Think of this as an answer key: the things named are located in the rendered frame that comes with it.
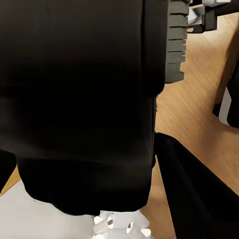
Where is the camera tripod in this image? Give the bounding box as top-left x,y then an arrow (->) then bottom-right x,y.
165,0 -> 205,84

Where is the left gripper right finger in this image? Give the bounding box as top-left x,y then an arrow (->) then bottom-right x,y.
155,132 -> 239,239

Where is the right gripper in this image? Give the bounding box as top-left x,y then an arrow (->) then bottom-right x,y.
188,0 -> 239,33

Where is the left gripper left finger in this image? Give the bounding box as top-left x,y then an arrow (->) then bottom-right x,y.
0,150 -> 17,192

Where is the digital camera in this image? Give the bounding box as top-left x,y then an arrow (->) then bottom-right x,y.
0,0 -> 168,217

